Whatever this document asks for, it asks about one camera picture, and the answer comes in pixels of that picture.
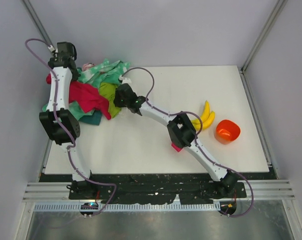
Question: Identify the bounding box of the lime green cloth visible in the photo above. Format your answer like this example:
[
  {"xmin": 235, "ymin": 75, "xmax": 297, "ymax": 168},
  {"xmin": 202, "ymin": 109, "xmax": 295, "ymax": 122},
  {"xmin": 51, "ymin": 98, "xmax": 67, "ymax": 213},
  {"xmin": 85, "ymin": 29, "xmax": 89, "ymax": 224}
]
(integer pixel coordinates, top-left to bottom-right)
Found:
[{"xmin": 99, "ymin": 82, "xmax": 121, "ymax": 118}]

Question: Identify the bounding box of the red cloth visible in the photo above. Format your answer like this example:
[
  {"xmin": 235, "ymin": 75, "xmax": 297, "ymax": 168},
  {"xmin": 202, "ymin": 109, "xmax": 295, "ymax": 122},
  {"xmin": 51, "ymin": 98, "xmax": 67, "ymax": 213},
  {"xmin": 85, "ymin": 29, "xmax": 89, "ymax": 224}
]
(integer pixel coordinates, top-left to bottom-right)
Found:
[{"xmin": 42, "ymin": 73, "xmax": 112, "ymax": 121}]

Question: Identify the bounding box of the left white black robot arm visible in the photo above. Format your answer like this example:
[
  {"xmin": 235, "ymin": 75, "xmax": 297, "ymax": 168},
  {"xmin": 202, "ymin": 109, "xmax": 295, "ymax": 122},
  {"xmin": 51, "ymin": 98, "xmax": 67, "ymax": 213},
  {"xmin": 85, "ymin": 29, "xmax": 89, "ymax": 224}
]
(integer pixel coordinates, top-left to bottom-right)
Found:
[{"xmin": 39, "ymin": 42, "xmax": 97, "ymax": 199}]

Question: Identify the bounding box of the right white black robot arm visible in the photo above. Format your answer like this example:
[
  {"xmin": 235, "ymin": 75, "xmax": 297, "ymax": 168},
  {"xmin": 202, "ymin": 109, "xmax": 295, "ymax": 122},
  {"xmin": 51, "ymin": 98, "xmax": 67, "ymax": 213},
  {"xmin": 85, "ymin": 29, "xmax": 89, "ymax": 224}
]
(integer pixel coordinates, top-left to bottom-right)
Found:
[{"xmin": 114, "ymin": 83, "xmax": 238, "ymax": 197}]

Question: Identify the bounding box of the pink patterned cloth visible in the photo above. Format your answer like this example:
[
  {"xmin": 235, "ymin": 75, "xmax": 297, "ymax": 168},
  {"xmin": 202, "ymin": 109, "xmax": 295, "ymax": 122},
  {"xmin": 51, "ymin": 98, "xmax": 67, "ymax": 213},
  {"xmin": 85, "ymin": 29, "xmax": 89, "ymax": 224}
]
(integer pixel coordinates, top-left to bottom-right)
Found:
[{"xmin": 82, "ymin": 63, "xmax": 95, "ymax": 72}]

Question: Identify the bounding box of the green white tie-dye cloth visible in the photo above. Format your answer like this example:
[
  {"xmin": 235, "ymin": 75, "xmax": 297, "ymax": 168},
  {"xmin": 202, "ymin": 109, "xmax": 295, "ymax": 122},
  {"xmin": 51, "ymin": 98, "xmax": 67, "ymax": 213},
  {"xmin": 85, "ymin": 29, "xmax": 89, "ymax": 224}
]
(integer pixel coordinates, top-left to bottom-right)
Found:
[{"xmin": 42, "ymin": 58, "xmax": 131, "ymax": 121}]

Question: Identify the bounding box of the dark teal cloth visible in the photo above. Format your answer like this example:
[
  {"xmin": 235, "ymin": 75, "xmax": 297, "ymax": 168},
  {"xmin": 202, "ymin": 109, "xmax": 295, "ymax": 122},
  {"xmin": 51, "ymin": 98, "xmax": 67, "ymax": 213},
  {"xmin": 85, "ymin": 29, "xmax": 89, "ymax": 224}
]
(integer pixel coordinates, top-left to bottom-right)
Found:
[{"xmin": 79, "ymin": 111, "xmax": 102, "ymax": 126}]

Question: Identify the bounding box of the pink cube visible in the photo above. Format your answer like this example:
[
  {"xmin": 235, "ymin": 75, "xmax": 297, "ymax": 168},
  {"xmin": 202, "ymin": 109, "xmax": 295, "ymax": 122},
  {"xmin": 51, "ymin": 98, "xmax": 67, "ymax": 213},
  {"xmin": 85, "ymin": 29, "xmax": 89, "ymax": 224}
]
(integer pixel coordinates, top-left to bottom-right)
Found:
[{"xmin": 171, "ymin": 142, "xmax": 183, "ymax": 153}]

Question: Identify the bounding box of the yellow banana bunch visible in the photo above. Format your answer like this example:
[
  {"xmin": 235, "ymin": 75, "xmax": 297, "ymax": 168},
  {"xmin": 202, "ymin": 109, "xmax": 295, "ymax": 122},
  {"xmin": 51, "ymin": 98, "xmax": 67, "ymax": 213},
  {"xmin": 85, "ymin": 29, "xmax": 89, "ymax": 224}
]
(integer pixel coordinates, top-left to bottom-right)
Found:
[{"xmin": 191, "ymin": 101, "xmax": 215, "ymax": 131}]

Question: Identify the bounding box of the orange plastic cup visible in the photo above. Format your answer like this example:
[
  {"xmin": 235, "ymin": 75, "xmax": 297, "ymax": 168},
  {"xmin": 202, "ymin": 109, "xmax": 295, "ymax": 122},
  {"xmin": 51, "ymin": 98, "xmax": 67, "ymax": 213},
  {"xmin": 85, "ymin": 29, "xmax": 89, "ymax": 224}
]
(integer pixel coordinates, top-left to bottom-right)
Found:
[{"xmin": 215, "ymin": 119, "xmax": 241, "ymax": 145}]

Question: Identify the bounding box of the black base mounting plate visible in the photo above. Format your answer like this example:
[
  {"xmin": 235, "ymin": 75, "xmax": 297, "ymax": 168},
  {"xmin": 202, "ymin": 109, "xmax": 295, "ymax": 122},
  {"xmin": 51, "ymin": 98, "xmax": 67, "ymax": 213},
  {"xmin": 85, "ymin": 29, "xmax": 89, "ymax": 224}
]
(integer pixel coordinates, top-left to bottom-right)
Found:
[{"xmin": 39, "ymin": 172, "xmax": 248, "ymax": 205}]

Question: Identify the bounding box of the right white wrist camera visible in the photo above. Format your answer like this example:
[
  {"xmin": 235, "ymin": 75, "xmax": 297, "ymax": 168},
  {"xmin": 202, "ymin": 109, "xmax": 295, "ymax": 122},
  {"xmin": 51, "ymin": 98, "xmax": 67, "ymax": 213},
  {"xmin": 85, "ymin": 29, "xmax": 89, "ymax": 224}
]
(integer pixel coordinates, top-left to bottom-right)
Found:
[{"xmin": 119, "ymin": 75, "xmax": 132, "ymax": 85}]

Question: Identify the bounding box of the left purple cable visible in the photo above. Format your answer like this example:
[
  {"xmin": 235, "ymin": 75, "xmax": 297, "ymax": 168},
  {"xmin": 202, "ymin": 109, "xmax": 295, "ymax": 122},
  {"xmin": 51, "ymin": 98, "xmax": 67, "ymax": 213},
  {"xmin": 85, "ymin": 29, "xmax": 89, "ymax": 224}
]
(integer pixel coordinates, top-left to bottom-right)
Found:
[{"xmin": 24, "ymin": 38, "xmax": 117, "ymax": 217}]

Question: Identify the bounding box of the purple cable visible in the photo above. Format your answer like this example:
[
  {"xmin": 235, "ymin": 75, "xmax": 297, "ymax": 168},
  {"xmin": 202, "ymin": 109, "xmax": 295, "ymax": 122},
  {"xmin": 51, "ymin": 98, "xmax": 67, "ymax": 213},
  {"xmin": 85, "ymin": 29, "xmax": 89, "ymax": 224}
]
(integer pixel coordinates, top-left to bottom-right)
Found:
[
  {"xmin": 120, "ymin": 66, "xmax": 255, "ymax": 218},
  {"xmin": 24, "ymin": 38, "xmax": 117, "ymax": 217}
]

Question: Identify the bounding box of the left aluminium frame post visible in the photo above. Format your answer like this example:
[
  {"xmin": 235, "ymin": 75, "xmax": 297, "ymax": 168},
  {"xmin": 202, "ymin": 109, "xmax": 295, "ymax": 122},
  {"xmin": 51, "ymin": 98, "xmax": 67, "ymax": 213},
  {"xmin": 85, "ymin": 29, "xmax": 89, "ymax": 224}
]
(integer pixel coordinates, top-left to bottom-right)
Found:
[{"xmin": 20, "ymin": 0, "xmax": 68, "ymax": 75}]

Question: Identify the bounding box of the aluminium frame post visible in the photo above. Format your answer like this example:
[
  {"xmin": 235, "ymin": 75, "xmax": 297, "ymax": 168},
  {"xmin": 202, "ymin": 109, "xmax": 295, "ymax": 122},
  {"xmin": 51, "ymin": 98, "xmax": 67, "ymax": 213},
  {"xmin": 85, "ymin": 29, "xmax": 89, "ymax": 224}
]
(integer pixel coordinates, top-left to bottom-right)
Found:
[
  {"xmin": 20, "ymin": 0, "xmax": 68, "ymax": 75},
  {"xmin": 240, "ymin": 0, "xmax": 288, "ymax": 74}
]

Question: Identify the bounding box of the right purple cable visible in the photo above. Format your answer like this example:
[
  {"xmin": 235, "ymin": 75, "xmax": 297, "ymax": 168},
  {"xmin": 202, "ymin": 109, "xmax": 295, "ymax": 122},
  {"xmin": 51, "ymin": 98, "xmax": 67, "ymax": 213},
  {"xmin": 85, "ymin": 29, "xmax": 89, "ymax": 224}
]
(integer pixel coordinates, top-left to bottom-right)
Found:
[{"xmin": 120, "ymin": 66, "xmax": 255, "ymax": 218}]

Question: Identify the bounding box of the white slotted cable duct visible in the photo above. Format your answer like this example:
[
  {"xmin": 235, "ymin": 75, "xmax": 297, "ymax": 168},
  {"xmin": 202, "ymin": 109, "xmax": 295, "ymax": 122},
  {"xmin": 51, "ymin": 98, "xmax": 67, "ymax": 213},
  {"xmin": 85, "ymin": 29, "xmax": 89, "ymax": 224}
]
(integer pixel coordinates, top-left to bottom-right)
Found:
[{"xmin": 34, "ymin": 202, "xmax": 221, "ymax": 213}]

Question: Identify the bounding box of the aluminium rail front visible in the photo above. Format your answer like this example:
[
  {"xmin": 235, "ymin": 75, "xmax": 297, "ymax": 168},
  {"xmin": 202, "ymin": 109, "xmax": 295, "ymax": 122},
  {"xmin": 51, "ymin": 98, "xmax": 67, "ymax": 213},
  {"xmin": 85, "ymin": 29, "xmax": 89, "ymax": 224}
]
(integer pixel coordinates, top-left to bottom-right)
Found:
[{"xmin": 22, "ymin": 179, "xmax": 295, "ymax": 202}]

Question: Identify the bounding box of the right aluminium frame post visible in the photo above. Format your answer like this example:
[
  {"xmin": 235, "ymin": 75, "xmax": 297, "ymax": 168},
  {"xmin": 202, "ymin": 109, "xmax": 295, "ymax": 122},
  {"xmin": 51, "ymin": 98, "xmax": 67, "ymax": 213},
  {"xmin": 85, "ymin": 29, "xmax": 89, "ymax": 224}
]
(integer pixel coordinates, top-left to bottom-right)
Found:
[{"xmin": 240, "ymin": 0, "xmax": 288, "ymax": 74}]

